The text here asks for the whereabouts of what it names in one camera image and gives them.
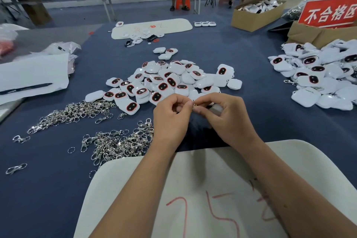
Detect white plastic bag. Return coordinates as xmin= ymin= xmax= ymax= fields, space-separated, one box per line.
xmin=0 ymin=23 xmax=30 ymax=42

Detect orange bag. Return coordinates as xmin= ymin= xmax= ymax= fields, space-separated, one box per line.
xmin=0 ymin=40 xmax=15 ymax=57

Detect person's left hand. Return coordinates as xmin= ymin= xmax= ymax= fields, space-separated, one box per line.
xmin=151 ymin=93 xmax=195 ymax=151

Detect long white foam board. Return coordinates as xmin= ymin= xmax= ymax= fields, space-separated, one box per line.
xmin=111 ymin=18 xmax=194 ymax=41

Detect white foam board red marks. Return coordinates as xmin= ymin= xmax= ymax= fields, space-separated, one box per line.
xmin=74 ymin=139 xmax=357 ymax=238

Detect person's right hand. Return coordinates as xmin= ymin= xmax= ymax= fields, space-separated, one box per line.
xmin=192 ymin=91 xmax=261 ymax=151

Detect person's left forearm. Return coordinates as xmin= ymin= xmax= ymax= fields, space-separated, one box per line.
xmin=89 ymin=141 xmax=180 ymax=238

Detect white paper sheet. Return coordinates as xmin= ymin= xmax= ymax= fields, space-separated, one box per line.
xmin=0 ymin=52 xmax=70 ymax=106

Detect open cardboard box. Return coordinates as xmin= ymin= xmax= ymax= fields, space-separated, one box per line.
xmin=231 ymin=0 xmax=292 ymax=33

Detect black pen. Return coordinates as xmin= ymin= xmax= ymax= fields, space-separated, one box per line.
xmin=0 ymin=83 xmax=53 ymax=96

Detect red sign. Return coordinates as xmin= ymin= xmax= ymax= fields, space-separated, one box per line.
xmin=298 ymin=0 xmax=357 ymax=28

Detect flat brown cardboard box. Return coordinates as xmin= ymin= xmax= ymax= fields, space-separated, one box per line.
xmin=287 ymin=21 xmax=357 ymax=49

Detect person's right forearm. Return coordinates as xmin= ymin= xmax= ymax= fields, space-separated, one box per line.
xmin=239 ymin=136 xmax=357 ymax=238

